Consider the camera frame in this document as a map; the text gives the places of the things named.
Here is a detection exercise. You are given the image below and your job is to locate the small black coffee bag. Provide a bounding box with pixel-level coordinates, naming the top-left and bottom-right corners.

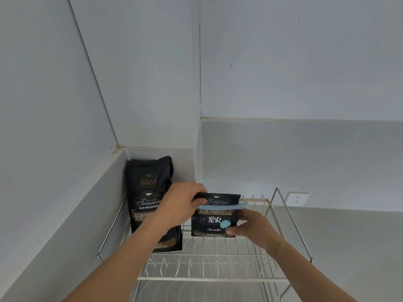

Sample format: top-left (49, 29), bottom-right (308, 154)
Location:
top-left (191, 192), bottom-right (242, 239)

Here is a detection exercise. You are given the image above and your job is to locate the person's left hand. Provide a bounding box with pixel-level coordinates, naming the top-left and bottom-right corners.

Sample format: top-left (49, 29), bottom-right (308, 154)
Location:
top-left (156, 181), bottom-right (208, 230)

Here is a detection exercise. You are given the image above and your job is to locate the person's right hand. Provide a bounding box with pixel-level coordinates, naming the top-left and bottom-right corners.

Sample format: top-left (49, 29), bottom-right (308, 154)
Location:
top-left (226, 208), bottom-right (281, 250)

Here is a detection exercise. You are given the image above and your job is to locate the tall black coffee bag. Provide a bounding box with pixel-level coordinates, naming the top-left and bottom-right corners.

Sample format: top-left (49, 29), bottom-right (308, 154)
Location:
top-left (127, 156), bottom-right (183, 253)

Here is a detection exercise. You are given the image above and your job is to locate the person's left forearm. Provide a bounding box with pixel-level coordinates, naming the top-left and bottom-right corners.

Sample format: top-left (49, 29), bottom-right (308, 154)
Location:
top-left (62, 217), bottom-right (182, 302)

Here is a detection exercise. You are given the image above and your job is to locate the light blue scoop clip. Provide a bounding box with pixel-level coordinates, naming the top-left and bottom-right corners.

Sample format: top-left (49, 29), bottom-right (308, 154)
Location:
top-left (198, 202), bottom-right (249, 230)

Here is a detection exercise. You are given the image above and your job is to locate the metal wire dish rack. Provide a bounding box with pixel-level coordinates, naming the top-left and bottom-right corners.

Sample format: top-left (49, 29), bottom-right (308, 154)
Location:
top-left (97, 187), bottom-right (313, 302)

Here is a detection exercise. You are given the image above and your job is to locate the white wall socket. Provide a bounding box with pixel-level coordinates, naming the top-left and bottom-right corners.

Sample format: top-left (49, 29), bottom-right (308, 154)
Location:
top-left (286, 192), bottom-right (309, 207)

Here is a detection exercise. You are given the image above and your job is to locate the person's right forearm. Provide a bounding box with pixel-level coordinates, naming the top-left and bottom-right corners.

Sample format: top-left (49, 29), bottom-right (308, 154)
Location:
top-left (266, 237), bottom-right (358, 302)

